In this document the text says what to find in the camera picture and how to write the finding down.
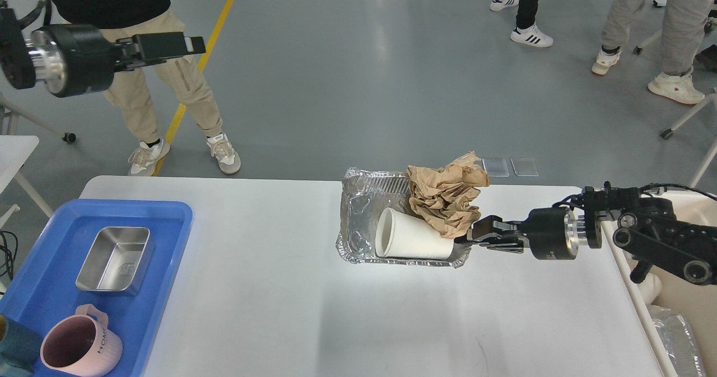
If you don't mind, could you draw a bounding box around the pink ribbed mug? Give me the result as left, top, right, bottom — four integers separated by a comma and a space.
39, 304, 123, 376

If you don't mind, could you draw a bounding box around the white paper cup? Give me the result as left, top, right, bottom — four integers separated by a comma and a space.
375, 208, 454, 260

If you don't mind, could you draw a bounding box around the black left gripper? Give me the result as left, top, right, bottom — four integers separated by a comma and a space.
28, 24, 207, 98

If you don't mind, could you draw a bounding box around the person in black trousers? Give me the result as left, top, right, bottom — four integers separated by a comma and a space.
490, 0, 553, 48

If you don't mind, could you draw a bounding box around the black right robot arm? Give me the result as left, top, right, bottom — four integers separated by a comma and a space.
455, 182, 716, 286

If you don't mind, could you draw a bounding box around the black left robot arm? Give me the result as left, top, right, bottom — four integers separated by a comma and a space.
2, 0, 206, 101

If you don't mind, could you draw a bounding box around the white cup inside bin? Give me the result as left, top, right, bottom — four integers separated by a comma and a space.
635, 273, 663, 305

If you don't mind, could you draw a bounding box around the white chair frame right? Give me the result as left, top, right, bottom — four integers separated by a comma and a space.
660, 89, 717, 193

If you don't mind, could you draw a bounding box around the teal object at corner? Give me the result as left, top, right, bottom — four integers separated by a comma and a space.
1, 315, 43, 376

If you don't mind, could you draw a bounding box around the beige plastic bin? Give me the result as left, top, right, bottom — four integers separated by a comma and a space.
602, 190, 716, 376

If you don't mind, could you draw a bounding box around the person in grey trousers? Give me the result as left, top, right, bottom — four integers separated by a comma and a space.
591, 0, 714, 105

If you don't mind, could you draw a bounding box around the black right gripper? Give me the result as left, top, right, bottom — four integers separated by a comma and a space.
466, 208, 603, 260

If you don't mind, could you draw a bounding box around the white side table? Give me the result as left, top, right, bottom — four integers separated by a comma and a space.
1, 135, 54, 219

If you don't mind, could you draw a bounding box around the blue plastic tray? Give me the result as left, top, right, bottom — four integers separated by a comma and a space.
1, 199, 193, 376

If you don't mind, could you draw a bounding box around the aluminium foil tray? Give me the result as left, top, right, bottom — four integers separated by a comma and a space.
336, 167, 471, 269

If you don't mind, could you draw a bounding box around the stainless steel rectangular container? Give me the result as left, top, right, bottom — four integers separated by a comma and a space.
75, 226, 154, 296

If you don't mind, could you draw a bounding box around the person in black sweater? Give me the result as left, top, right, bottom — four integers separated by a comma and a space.
52, 0, 241, 176

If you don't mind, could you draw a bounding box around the foil tray inside bin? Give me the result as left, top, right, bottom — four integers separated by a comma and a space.
648, 305, 706, 376

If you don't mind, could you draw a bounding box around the brown paper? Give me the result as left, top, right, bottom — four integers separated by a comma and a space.
407, 151, 491, 239

